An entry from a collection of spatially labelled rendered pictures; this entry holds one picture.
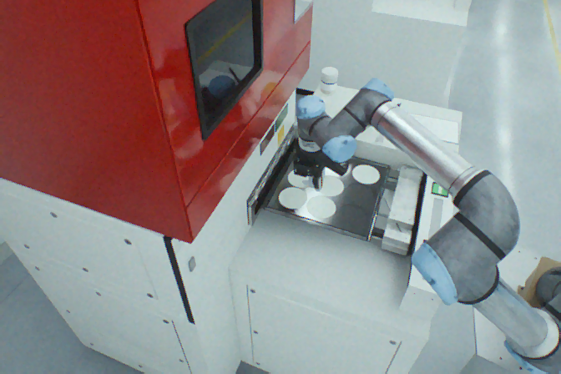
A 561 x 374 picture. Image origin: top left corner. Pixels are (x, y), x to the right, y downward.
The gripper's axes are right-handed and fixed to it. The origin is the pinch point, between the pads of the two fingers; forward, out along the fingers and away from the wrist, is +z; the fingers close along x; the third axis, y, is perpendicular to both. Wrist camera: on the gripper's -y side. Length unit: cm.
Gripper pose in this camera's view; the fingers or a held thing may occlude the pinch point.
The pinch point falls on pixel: (320, 188)
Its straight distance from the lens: 130.6
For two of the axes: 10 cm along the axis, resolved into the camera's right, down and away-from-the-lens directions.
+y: -9.3, -2.1, 3.0
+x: -3.6, 7.2, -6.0
